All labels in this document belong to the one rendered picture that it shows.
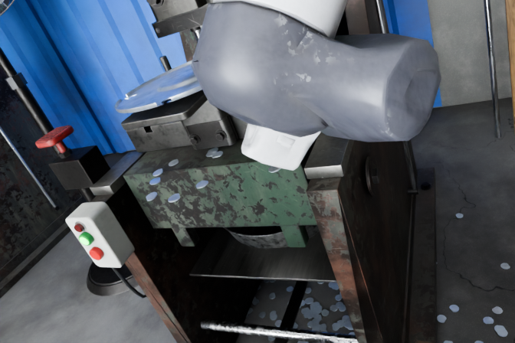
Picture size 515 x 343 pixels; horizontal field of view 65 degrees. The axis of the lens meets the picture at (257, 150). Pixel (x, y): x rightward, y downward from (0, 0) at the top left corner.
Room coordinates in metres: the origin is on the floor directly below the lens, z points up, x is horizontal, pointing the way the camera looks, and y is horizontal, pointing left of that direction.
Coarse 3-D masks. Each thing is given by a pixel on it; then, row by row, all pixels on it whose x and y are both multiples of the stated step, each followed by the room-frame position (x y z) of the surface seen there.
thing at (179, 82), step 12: (168, 72) 0.87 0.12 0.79; (180, 72) 0.79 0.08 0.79; (192, 72) 0.73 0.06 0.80; (144, 84) 0.84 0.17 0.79; (156, 84) 0.80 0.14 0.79; (168, 84) 0.71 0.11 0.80; (180, 84) 0.68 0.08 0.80; (192, 84) 0.66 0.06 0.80; (144, 96) 0.72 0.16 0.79; (156, 96) 0.68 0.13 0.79; (168, 96) 0.64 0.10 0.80; (180, 96) 0.60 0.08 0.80; (120, 108) 0.70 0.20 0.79; (132, 108) 0.63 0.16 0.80; (144, 108) 0.62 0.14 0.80
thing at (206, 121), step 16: (192, 96) 0.65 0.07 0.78; (144, 112) 0.67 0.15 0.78; (160, 112) 0.63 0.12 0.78; (176, 112) 0.60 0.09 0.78; (192, 112) 0.60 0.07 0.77; (208, 112) 0.71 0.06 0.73; (224, 112) 0.70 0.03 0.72; (128, 128) 0.64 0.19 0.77; (192, 128) 0.73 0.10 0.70; (208, 128) 0.71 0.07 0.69; (224, 128) 0.70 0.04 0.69; (192, 144) 0.74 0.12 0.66; (208, 144) 0.72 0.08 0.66; (224, 144) 0.71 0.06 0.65
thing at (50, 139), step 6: (66, 126) 0.86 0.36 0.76; (48, 132) 0.87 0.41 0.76; (54, 132) 0.84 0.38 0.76; (60, 132) 0.83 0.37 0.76; (66, 132) 0.83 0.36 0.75; (72, 132) 0.85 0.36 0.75; (42, 138) 0.84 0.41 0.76; (48, 138) 0.82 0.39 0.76; (54, 138) 0.81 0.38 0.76; (60, 138) 0.82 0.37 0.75; (36, 144) 0.82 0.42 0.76; (42, 144) 0.81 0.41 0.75; (48, 144) 0.81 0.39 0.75; (54, 144) 0.81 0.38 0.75; (60, 144) 0.84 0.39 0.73; (60, 150) 0.84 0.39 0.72; (66, 150) 0.84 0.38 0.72
